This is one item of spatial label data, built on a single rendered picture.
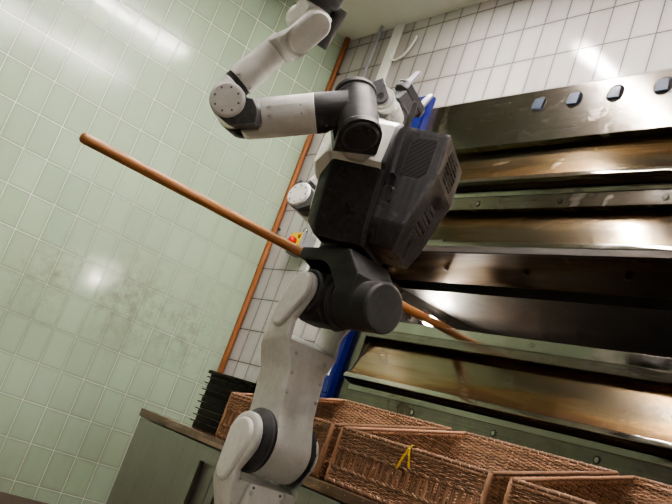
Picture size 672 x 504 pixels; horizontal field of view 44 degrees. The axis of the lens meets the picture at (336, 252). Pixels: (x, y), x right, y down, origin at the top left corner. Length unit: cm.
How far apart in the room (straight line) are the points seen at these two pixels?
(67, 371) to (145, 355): 34
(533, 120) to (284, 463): 168
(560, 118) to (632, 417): 111
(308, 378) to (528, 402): 86
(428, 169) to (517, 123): 125
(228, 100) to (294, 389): 65
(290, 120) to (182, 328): 207
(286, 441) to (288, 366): 16
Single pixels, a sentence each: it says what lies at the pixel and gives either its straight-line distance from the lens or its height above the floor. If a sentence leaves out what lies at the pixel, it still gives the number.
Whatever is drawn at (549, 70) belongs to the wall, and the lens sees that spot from 315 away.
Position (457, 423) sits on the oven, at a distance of 271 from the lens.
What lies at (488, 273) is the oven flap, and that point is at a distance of 279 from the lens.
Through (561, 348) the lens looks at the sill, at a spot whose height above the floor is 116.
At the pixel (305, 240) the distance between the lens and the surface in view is 363.
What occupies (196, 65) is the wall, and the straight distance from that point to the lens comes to 382.
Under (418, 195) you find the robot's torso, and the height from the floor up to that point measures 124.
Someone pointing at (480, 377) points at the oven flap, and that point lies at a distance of 271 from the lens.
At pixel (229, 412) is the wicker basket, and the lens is 277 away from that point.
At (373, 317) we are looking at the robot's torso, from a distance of 176.
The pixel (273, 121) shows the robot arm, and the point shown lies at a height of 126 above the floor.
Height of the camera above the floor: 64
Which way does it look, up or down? 13 degrees up
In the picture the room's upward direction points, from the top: 20 degrees clockwise
